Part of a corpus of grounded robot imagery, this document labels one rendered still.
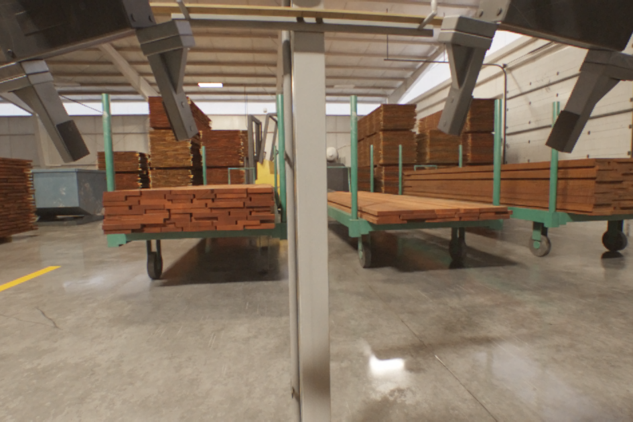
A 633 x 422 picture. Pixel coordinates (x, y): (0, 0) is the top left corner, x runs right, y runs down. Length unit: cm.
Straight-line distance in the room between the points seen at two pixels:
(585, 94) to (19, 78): 56
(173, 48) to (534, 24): 31
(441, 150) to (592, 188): 812
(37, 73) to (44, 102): 3
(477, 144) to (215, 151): 790
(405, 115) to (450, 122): 1016
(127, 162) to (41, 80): 993
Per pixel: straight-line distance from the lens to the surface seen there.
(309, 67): 68
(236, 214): 199
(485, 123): 1182
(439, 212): 226
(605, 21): 41
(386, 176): 1013
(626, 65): 45
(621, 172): 316
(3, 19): 42
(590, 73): 44
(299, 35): 70
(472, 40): 35
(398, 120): 1042
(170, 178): 990
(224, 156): 961
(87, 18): 37
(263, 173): 732
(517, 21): 36
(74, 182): 709
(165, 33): 34
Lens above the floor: 70
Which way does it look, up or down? 5 degrees down
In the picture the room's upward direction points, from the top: 1 degrees counter-clockwise
